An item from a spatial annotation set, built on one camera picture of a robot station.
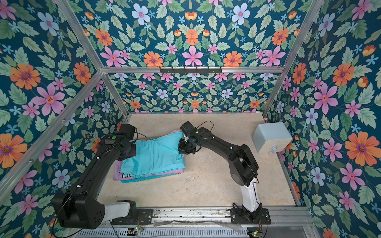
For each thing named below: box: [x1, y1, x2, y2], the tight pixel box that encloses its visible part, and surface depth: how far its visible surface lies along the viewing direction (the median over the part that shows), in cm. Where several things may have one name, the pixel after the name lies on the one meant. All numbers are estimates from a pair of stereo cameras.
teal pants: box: [120, 131, 186, 178], surface depth 83 cm
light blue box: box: [252, 121, 294, 154], surface depth 91 cm
